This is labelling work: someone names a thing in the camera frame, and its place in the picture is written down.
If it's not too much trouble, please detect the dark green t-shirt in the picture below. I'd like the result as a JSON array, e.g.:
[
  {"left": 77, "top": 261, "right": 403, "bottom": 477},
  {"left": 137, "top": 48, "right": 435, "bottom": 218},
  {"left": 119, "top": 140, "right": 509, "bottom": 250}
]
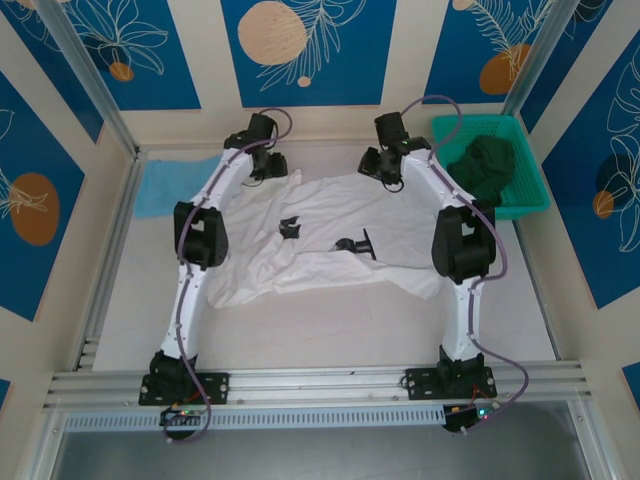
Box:
[{"left": 446, "top": 134, "right": 516, "bottom": 209}]

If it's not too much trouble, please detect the blue floral wall panel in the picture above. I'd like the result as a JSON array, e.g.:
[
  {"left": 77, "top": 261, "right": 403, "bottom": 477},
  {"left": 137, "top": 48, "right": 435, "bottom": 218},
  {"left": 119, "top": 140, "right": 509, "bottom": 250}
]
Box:
[
  {"left": 221, "top": 0, "right": 399, "bottom": 109},
  {"left": 0, "top": 0, "right": 105, "bottom": 145},
  {"left": 47, "top": 0, "right": 202, "bottom": 112},
  {"left": 422, "top": 0, "right": 556, "bottom": 106},
  {"left": 542, "top": 47, "right": 640, "bottom": 310},
  {"left": 519, "top": 0, "right": 614, "bottom": 135},
  {"left": 0, "top": 72, "right": 86, "bottom": 322}
]

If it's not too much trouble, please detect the aluminium frame post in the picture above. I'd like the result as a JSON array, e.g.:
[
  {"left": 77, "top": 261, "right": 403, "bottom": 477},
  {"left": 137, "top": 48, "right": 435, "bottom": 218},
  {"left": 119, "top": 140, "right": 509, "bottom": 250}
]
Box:
[
  {"left": 502, "top": 0, "right": 574, "bottom": 119},
  {"left": 34, "top": 0, "right": 144, "bottom": 160}
]

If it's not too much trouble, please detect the white t-shirt robot print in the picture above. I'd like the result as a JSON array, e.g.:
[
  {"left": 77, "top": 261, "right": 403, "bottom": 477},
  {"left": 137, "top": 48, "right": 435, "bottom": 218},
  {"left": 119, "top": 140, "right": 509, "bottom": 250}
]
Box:
[{"left": 204, "top": 167, "right": 449, "bottom": 310}]

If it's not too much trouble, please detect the grey slotted cable duct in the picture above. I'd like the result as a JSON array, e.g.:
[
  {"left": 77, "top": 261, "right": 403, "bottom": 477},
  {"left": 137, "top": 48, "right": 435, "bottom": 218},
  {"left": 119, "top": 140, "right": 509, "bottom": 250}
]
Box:
[{"left": 63, "top": 404, "right": 447, "bottom": 432}]

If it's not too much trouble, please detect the aluminium side rail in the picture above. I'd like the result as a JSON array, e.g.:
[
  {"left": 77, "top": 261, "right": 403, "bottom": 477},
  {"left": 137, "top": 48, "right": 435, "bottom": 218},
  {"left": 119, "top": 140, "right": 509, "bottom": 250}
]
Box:
[
  {"left": 514, "top": 219, "right": 564, "bottom": 362},
  {"left": 73, "top": 158, "right": 146, "bottom": 372}
]

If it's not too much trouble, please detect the aluminium mounting rail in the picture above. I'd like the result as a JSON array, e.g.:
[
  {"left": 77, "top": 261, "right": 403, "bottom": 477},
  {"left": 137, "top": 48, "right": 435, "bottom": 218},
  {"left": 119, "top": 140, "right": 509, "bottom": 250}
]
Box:
[{"left": 42, "top": 359, "right": 594, "bottom": 409}]

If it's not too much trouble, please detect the folded light blue t-shirt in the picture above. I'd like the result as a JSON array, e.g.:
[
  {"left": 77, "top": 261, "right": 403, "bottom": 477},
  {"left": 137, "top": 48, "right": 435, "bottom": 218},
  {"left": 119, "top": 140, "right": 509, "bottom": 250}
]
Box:
[{"left": 132, "top": 155, "right": 222, "bottom": 220}]

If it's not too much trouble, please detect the black base plate right arm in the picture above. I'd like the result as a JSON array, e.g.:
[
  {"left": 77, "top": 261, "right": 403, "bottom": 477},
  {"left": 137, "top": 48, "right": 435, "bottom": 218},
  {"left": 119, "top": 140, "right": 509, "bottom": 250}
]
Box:
[{"left": 405, "top": 367, "right": 499, "bottom": 401}]

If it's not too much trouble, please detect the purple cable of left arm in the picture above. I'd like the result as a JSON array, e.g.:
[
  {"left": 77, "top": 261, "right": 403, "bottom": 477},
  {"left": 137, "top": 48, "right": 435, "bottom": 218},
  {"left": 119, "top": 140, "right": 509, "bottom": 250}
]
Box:
[{"left": 162, "top": 107, "right": 294, "bottom": 445}]

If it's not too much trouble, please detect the teal plastic basket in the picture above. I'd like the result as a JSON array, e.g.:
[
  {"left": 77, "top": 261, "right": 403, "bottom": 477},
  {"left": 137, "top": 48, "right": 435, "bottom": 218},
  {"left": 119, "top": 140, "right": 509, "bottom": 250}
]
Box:
[{"left": 431, "top": 114, "right": 552, "bottom": 222}]

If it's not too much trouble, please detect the black base plate left arm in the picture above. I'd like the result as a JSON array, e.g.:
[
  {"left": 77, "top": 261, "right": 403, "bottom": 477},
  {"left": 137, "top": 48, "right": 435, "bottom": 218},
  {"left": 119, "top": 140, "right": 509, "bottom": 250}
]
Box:
[{"left": 138, "top": 371, "right": 231, "bottom": 406}]

